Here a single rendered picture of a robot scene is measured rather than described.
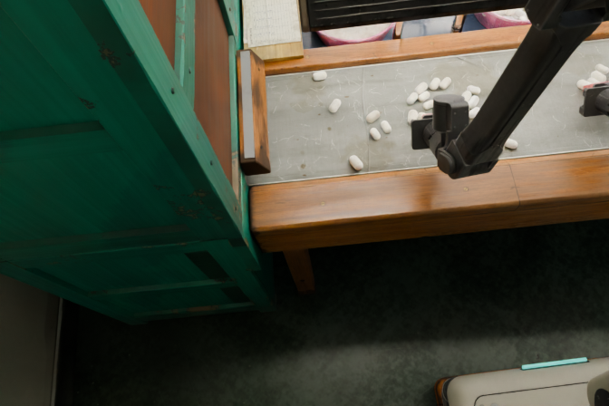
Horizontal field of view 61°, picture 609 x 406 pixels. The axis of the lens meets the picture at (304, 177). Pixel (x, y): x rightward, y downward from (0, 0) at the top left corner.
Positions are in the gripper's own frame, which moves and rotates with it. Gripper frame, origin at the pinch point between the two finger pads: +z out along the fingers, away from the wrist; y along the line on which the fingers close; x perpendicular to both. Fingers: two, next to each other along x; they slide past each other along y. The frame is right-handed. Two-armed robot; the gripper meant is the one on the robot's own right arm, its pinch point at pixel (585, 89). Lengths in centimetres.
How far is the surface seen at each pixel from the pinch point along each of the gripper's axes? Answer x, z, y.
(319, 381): 93, 8, 72
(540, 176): 13.0, -16.1, 16.9
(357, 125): 2, 1, 54
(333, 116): 0, 3, 60
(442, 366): 92, 8, 31
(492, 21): -14.1, 21.9, 14.7
